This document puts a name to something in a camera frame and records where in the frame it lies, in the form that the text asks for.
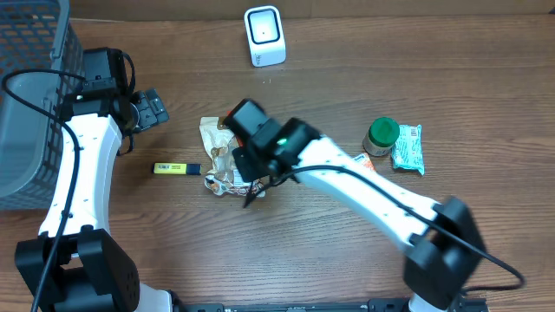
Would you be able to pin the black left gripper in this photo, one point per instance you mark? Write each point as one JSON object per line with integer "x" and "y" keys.
{"x": 149, "y": 109}

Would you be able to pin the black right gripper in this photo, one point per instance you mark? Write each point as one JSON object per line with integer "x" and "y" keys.
{"x": 244, "y": 165}

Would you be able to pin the beige brown snack pouch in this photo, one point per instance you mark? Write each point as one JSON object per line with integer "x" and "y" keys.
{"x": 219, "y": 143}

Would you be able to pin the silver red crinkled wrapper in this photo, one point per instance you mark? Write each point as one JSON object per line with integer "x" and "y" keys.
{"x": 220, "y": 188}

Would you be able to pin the yellow highlighter marker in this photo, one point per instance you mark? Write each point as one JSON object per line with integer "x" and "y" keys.
{"x": 177, "y": 169}

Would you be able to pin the small orange snack packet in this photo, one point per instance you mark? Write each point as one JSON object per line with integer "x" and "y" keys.
{"x": 364, "y": 160}

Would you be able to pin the green lid knorr cup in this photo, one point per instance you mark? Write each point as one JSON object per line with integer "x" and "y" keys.
{"x": 381, "y": 136}

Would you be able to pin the teal orange tissue pack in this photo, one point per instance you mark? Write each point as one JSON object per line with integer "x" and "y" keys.
{"x": 407, "y": 152}

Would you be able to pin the red snack stick packet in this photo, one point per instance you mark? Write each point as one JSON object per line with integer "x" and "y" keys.
{"x": 238, "y": 141}

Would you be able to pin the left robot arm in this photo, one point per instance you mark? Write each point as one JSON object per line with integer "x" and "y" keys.
{"x": 74, "y": 264}

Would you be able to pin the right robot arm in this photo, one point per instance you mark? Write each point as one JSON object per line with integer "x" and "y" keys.
{"x": 441, "y": 242}

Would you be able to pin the white barcode scanner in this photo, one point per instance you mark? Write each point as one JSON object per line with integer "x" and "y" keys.
{"x": 265, "y": 36}

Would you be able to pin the grey plastic mesh basket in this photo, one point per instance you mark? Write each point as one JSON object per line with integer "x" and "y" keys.
{"x": 38, "y": 41}

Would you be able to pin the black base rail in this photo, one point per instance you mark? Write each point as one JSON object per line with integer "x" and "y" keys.
{"x": 373, "y": 305}

